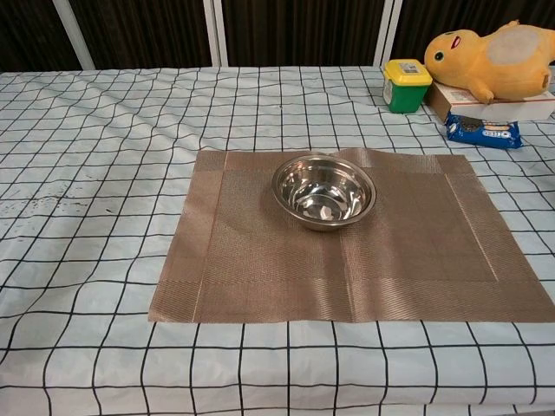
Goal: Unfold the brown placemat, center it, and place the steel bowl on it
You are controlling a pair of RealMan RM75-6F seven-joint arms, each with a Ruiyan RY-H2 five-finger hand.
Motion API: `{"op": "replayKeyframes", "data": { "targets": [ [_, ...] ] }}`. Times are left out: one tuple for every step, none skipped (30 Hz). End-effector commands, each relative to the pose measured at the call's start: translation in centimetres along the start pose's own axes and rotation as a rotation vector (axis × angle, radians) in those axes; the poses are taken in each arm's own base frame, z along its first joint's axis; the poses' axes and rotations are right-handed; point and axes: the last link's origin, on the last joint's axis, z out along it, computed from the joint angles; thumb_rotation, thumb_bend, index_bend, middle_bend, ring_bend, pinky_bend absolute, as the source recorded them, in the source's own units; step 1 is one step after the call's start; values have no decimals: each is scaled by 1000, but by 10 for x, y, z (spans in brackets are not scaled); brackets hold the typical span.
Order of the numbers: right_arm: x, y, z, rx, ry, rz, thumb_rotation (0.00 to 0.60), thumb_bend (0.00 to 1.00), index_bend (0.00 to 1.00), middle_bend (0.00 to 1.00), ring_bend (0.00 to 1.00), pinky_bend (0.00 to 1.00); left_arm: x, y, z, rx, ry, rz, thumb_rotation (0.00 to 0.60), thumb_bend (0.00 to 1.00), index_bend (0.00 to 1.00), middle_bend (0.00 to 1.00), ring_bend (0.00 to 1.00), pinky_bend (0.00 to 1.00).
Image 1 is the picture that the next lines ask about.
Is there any yellow plush toy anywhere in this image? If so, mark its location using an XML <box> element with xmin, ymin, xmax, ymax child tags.
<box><xmin>423</xmin><ymin>19</ymin><xmax>555</xmax><ymax>105</ymax></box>

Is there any white cardboard box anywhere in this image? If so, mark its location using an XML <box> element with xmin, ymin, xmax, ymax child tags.
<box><xmin>422</xmin><ymin>80</ymin><xmax>555</xmax><ymax>125</ymax></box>

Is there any white double frame post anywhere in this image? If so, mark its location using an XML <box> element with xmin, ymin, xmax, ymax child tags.
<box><xmin>203</xmin><ymin>0</ymin><xmax>229</xmax><ymax>68</ymax></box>

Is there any brown woven placemat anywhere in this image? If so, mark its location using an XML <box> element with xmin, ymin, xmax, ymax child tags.
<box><xmin>147</xmin><ymin>146</ymin><xmax>555</xmax><ymax>324</ymax></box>

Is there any blue cookie packet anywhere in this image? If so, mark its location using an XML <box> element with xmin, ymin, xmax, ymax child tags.
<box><xmin>445</xmin><ymin>111</ymin><xmax>524</xmax><ymax>152</ymax></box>

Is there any stainless steel bowl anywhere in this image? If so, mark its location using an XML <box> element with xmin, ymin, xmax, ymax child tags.
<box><xmin>271</xmin><ymin>153</ymin><xmax>377</xmax><ymax>231</ymax></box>

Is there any white black-checked tablecloth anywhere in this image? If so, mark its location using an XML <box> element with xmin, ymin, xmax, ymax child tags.
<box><xmin>0</xmin><ymin>64</ymin><xmax>555</xmax><ymax>416</ymax></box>

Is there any green container with yellow lid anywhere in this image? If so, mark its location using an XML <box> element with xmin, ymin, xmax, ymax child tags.
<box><xmin>382</xmin><ymin>59</ymin><xmax>434</xmax><ymax>114</ymax></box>

